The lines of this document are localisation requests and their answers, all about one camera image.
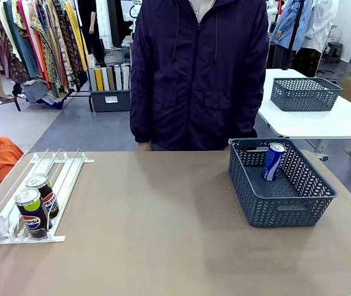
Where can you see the grey fabric roll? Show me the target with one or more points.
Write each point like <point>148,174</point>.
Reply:
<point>92,80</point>

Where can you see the grey sneaker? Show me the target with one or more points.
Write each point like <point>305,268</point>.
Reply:
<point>324,158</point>

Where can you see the white fabric roll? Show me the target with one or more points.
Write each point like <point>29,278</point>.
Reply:
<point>118,77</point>
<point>126,77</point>
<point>105,78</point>

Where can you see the white shirt on mannequin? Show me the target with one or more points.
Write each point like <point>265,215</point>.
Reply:
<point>321,27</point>

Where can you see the grey plastic lattice basket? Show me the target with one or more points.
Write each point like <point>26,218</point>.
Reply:
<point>304,98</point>
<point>286,213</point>

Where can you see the person's right forearm navy sleeve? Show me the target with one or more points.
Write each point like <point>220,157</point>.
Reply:
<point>141,120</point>

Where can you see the person's left forearm navy sleeve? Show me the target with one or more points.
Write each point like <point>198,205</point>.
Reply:
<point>253,108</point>

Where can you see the brown fabric roll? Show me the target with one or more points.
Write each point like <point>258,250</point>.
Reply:
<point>111,78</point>

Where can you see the black stand pole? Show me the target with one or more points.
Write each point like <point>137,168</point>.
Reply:
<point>295,26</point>

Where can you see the dark patterned skirt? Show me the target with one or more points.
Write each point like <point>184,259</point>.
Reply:
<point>306,61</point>

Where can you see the grey plastic stool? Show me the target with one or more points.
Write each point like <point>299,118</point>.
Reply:
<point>335,47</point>

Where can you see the white bare mannequin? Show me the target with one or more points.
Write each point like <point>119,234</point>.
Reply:
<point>272,10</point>

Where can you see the rack of colourful clothes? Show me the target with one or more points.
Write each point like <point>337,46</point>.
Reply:
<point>48,40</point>

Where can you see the person's right hand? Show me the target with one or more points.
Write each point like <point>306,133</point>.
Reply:
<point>144,146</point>

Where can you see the white side table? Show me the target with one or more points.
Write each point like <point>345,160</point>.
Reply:
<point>317,123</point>

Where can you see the yellow fabric roll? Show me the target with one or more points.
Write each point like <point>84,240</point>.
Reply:
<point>99,80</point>

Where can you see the person in navy jacket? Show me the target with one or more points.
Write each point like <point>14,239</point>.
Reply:
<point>200,77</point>

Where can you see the black Pepsi can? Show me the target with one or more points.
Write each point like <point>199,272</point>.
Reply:
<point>51,197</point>
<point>33,216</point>

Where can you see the grey storage bin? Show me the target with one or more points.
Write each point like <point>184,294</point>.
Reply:
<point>110,101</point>

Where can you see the pile of folded fabrics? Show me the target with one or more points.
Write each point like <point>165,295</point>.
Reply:
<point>39,92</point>

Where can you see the bystander in black clothes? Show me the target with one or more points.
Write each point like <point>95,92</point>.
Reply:
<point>90,24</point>

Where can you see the blue white drink can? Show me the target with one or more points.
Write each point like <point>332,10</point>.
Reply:
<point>272,166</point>

